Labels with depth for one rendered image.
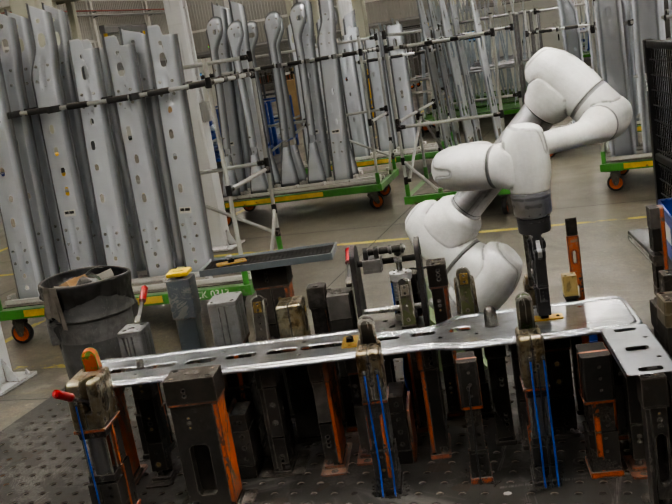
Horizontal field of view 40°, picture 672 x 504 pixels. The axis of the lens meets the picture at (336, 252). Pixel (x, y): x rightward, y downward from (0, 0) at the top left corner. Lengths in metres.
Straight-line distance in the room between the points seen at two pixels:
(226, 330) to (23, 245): 4.56
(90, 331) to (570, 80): 3.15
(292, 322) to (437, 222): 0.66
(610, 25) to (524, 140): 6.90
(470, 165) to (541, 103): 0.54
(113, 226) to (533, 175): 4.99
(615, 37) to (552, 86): 6.36
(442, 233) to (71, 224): 4.50
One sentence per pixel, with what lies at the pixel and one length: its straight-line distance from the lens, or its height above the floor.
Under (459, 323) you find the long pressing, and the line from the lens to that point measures 2.28.
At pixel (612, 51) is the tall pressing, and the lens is 8.99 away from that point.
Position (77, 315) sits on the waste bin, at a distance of 4.99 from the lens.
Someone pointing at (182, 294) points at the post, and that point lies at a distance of 2.61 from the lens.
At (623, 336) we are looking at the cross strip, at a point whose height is 1.00.
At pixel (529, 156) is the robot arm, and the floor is 1.39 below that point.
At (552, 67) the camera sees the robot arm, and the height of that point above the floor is 1.55.
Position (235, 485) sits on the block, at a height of 0.75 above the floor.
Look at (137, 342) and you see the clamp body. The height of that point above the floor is 1.03.
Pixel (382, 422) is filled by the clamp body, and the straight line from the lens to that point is 2.09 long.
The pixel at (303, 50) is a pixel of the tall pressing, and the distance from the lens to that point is 10.06.
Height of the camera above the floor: 1.70
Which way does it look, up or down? 12 degrees down
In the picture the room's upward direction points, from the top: 9 degrees counter-clockwise
